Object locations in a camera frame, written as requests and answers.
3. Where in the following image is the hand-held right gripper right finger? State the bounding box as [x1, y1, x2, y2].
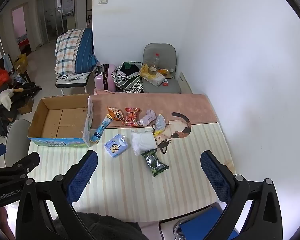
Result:
[200, 150, 283, 240]

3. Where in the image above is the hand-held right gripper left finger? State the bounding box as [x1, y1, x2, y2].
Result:
[16, 150, 98, 240]

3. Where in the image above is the blue tissue packet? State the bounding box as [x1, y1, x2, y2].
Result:
[104, 134, 130, 158]

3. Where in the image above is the blue tube packet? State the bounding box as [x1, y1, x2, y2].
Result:
[89, 116, 113, 144]

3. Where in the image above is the green snack packet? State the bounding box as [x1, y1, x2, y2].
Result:
[141, 149, 170, 178]

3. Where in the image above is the white plastic bag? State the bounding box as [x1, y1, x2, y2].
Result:
[130, 129, 157, 156]

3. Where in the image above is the orange panda snack packet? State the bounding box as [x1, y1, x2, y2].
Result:
[107, 107, 124, 122]

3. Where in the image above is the clear silver packet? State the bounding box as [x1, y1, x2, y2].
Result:
[153, 114, 167, 137]

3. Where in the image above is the red snack packet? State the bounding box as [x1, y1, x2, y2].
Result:
[122, 107, 142, 127]

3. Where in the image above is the purple cloth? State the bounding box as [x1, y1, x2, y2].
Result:
[137, 109, 156, 126]

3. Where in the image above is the person's left forearm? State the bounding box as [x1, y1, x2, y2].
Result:
[0, 204, 17, 240]

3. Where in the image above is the grey round chair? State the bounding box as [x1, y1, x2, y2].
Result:
[4, 119, 32, 167]

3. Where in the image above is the black stroller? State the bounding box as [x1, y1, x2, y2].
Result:
[0, 80, 43, 138]

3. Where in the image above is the brown cardboard box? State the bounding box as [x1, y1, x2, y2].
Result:
[17, 97, 34, 115]

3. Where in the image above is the white goose plush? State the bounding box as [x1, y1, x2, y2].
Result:
[0, 87, 24, 110]

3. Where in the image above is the dark fuzzy clothing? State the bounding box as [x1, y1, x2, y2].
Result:
[52, 212, 145, 240]

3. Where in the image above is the striped cat mat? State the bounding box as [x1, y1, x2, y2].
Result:
[27, 112, 237, 223]

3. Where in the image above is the pink fabric bag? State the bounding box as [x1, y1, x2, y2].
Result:
[94, 87, 117, 95]

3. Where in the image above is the light blue cloth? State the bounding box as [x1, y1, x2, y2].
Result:
[1, 54, 12, 72]

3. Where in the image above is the yellow cardboard box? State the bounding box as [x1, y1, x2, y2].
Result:
[13, 54, 28, 73]

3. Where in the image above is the pink blanket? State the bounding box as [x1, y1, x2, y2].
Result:
[90, 94, 219, 130]

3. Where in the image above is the white leaning board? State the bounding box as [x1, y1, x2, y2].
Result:
[177, 72, 193, 94]

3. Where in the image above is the grey floor chair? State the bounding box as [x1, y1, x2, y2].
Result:
[142, 43, 182, 94]

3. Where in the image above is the pink suitcase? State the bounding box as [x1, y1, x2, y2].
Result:
[94, 64, 117, 92]

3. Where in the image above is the black white patterned bag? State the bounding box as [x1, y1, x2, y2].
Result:
[112, 61, 143, 93]

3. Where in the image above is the white flat box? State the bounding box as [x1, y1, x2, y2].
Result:
[142, 73, 165, 86]

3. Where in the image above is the yellow plastic bag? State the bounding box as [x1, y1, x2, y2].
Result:
[139, 64, 153, 78]

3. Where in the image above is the plaid folded bedding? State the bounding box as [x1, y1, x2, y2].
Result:
[54, 28, 98, 75]

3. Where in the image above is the clear plastic bottle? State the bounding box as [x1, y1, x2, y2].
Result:
[150, 52, 161, 73]

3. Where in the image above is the glass sliding door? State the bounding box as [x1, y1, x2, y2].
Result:
[36, 0, 77, 47]

